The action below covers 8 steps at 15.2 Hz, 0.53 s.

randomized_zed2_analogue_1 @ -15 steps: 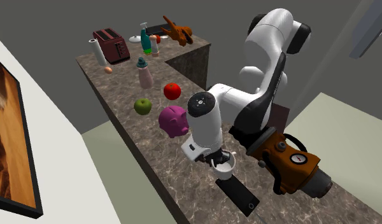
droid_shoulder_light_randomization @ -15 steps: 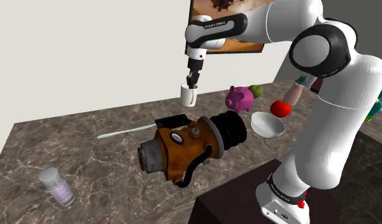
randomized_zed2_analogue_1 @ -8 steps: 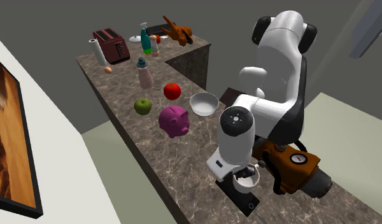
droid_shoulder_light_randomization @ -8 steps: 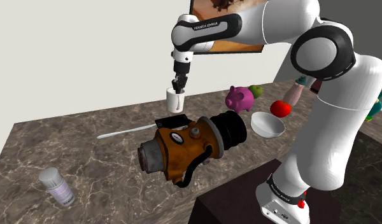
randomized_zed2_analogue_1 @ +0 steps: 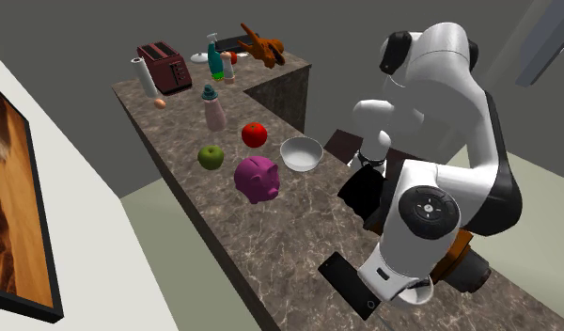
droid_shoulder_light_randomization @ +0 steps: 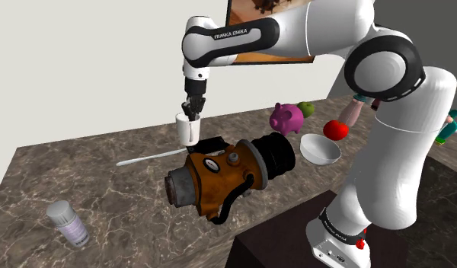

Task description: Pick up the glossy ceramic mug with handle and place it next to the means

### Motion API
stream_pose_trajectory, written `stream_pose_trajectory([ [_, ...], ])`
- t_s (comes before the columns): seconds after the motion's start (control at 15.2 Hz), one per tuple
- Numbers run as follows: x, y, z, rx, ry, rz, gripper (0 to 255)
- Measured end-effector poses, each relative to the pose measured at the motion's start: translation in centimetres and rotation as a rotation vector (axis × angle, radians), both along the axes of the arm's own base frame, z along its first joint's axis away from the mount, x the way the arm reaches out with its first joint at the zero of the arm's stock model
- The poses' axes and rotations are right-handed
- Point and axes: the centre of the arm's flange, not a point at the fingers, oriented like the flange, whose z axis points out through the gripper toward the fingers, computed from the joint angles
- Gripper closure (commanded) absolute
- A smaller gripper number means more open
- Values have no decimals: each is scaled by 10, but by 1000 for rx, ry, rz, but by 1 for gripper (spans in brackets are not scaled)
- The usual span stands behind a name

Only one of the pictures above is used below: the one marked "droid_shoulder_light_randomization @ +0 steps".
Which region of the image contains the red apple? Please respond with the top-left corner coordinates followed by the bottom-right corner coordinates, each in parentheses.
top-left (322, 119), bottom-right (350, 142)

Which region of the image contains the framed wall picture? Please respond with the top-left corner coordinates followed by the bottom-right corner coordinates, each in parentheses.
top-left (224, 0), bottom-right (316, 66)

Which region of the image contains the white thin spoon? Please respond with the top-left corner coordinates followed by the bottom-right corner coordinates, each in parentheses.
top-left (115, 148), bottom-right (189, 168)

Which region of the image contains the white mug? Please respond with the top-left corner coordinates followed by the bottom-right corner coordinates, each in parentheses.
top-left (175, 112), bottom-right (202, 147)

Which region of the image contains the green apple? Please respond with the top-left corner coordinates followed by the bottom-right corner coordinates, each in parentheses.
top-left (296, 100), bottom-right (315, 119)

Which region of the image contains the white bowl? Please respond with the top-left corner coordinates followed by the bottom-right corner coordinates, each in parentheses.
top-left (299, 133), bottom-right (342, 167)

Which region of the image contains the white bottle with grey cap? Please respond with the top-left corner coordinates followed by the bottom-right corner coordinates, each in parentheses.
top-left (46, 199), bottom-right (91, 248)

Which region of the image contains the pink piggy bank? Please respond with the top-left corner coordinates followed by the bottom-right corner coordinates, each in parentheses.
top-left (269, 102), bottom-right (305, 137)

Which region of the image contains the orange and black pump device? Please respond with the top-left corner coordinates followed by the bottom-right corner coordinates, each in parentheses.
top-left (164, 131), bottom-right (297, 226)

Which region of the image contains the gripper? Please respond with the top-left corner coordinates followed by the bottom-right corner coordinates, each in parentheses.
top-left (181, 78), bottom-right (208, 123)

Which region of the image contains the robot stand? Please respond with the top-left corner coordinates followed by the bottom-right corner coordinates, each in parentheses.
top-left (224, 189), bottom-right (410, 268)

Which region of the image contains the pink and teal figure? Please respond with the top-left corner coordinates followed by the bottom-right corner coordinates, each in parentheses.
top-left (337, 93), bottom-right (382, 128)

